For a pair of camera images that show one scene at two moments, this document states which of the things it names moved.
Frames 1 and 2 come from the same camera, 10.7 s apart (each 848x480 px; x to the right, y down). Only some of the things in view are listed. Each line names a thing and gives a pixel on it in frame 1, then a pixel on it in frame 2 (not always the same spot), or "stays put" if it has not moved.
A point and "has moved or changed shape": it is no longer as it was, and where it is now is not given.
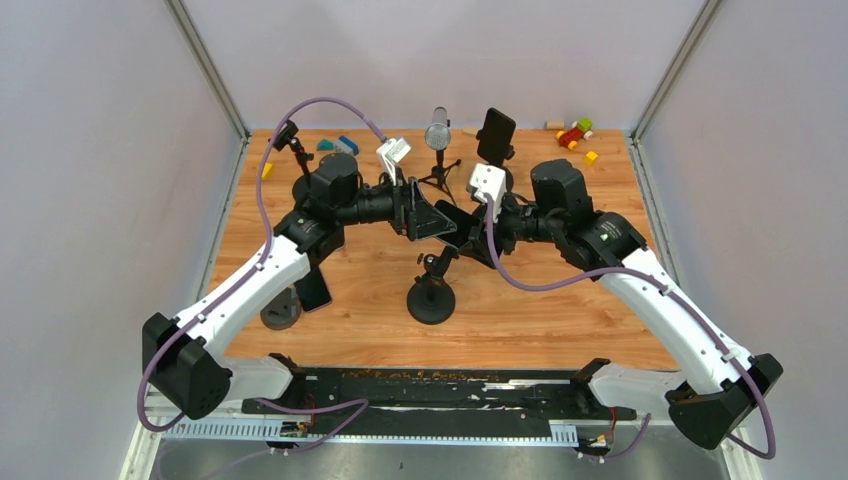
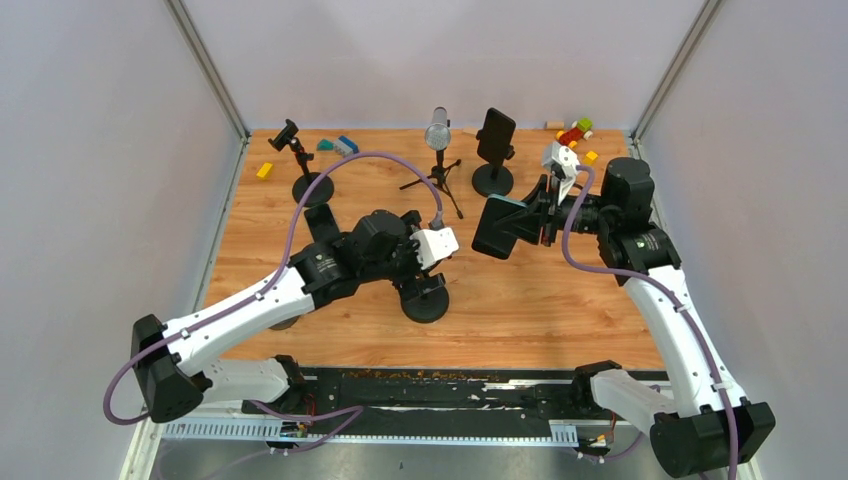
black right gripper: x=478 y=245 -> x=527 y=223
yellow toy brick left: x=268 y=171 stays put
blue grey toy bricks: x=344 y=145 stays put
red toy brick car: x=581 y=129 stays put
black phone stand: x=431 y=299 has moved or changed shape
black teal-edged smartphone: x=464 y=221 has moved or changed shape
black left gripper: x=413 y=215 -> x=408 y=282
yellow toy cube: x=590 y=158 stays put
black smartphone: x=496 y=135 stays put
